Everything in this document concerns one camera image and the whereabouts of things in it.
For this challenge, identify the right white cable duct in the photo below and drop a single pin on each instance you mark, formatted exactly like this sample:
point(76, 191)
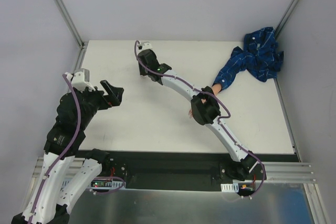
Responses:
point(236, 187)

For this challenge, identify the aluminium frame post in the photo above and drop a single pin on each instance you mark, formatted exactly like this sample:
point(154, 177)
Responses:
point(285, 17)
point(70, 23)

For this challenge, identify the left aluminium frame post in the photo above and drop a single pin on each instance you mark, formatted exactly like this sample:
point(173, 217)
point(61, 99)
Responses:
point(70, 23)

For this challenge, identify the white cable duct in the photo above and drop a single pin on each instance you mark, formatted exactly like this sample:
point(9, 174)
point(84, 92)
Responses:
point(105, 185)
point(236, 187)

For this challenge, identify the left white cable duct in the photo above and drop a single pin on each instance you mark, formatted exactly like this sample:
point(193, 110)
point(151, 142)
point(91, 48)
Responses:
point(105, 185)

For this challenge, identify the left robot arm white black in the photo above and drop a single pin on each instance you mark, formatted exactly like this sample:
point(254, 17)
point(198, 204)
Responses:
point(51, 201)

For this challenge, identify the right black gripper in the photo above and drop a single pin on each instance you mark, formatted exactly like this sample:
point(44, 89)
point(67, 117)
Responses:
point(142, 69)

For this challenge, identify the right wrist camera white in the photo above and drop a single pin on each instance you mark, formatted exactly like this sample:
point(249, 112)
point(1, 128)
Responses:
point(144, 45)

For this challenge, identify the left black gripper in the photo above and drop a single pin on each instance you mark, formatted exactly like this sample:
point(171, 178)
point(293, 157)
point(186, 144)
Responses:
point(104, 98)

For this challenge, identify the mannequin hand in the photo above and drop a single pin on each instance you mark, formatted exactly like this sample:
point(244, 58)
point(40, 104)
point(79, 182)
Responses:
point(216, 88)

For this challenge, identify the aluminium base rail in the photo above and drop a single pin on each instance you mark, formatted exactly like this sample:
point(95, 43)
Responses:
point(276, 172)

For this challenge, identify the right aluminium frame post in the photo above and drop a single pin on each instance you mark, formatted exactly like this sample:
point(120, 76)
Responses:
point(285, 17)

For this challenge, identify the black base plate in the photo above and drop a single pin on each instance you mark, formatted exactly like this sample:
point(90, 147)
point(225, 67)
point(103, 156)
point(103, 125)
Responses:
point(181, 171)

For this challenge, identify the blue plaid shirt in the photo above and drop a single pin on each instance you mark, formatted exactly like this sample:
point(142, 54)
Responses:
point(259, 56)

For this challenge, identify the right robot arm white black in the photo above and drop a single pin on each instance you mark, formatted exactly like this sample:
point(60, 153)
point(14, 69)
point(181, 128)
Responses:
point(205, 111)

